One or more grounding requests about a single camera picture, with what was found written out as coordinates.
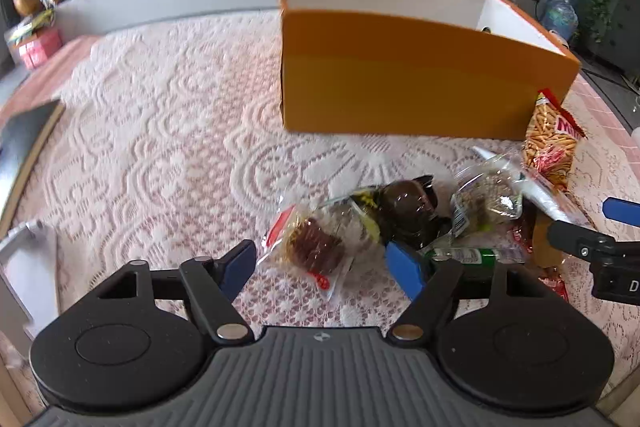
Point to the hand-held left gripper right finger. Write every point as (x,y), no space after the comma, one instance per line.
(405,272)

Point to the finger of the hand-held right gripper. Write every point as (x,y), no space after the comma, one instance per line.
(622,212)
(575,239)

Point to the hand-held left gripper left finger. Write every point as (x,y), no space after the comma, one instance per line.
(239,264)

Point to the brown snack packet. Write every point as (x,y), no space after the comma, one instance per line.
(542,242)

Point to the large red snack packet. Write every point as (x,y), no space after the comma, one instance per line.
(555,285)

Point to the green snack packet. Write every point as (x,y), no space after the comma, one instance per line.
(465,254)

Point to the dark chocolate cake packet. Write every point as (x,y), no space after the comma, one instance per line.
(405,207)

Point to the clear red-label cake packet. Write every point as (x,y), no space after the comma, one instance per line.
(312,247)

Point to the clear seeded snack packet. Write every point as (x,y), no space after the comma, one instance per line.
(487,199)

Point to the stick snack packet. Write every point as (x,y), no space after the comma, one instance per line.
(547,142)

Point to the orange cardboard box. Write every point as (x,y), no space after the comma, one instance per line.
(400,82)

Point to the large water bottle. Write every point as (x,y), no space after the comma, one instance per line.
(560,14)

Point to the white plastic stand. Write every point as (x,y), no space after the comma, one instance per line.
(20,257)

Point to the dark panel with wooden edge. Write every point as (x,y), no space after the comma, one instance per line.
(30,132)

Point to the pink box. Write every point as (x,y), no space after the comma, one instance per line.
(37,49)

